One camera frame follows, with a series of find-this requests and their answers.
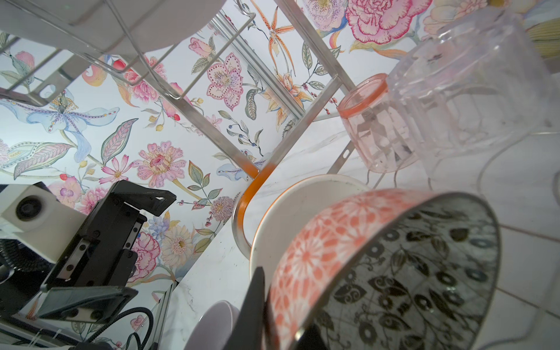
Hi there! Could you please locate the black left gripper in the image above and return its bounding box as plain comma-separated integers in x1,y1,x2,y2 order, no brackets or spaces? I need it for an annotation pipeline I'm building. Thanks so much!
36,181,176,319

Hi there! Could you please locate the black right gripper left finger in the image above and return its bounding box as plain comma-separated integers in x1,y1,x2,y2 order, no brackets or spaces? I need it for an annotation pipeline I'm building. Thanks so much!
224,267,265,350

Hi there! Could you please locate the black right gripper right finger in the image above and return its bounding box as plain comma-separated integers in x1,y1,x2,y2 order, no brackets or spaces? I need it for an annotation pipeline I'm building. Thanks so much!
296,325,328,350

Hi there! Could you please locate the lavender bowl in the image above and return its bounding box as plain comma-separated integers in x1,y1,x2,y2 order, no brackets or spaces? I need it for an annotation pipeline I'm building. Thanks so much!
184,300,240,350

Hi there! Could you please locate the pink floral patterned bowl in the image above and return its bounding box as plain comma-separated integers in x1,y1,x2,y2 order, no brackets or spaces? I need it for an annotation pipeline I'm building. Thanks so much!
263,189,501,349

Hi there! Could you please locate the orange bowl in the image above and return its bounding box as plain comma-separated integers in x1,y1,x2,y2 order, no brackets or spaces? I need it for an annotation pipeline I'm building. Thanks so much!
249,174,369,292

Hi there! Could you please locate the white plain plate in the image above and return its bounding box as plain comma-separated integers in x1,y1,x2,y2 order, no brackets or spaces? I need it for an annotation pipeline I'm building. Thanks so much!
1,1,225,55

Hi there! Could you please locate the steel two-tier dish rack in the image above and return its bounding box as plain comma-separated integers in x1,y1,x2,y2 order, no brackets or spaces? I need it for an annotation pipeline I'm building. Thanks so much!
0,0,560,350

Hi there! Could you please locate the pink drinking glass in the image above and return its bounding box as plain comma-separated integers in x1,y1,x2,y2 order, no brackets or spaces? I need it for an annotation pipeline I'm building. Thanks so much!
337,73,418,174

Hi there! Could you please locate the clear drinking glass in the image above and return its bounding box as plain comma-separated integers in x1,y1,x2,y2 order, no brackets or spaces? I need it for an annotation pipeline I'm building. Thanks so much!
387,7,559,178

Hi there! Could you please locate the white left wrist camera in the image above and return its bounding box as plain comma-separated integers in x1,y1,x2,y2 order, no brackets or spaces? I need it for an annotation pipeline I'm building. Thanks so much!
1,185,86,263

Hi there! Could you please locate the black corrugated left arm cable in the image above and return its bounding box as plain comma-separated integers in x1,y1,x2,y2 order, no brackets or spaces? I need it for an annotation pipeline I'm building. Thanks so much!
85,305,155,350

